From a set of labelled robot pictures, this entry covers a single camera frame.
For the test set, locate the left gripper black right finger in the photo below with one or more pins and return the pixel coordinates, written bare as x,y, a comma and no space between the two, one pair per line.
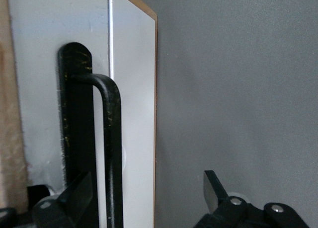
221,205

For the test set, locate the wooden drawer with white front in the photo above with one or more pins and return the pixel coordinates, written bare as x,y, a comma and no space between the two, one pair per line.
37,26

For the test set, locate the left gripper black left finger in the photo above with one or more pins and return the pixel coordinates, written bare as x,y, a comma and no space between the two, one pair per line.
72,205

